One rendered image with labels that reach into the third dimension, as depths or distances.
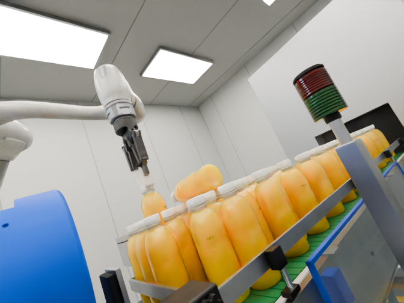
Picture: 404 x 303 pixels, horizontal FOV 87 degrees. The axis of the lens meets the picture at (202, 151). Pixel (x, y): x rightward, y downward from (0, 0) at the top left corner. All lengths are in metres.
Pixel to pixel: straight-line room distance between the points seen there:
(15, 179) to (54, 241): 3.20
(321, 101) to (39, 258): 0.51
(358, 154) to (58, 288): 0.50
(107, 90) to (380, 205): 0.74
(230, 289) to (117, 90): 0.63
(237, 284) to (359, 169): 0.29
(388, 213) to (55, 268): 0.52
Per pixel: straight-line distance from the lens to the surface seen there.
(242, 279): 0.41
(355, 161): 0.48
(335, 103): 0.47
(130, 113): 0.74
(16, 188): 3.52
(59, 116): 0.96
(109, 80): 0.79
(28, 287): 0.37
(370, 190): 0.49
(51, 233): 0.38
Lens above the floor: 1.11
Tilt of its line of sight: 11 degrees up
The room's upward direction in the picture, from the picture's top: 23 degrees counter-clockwise
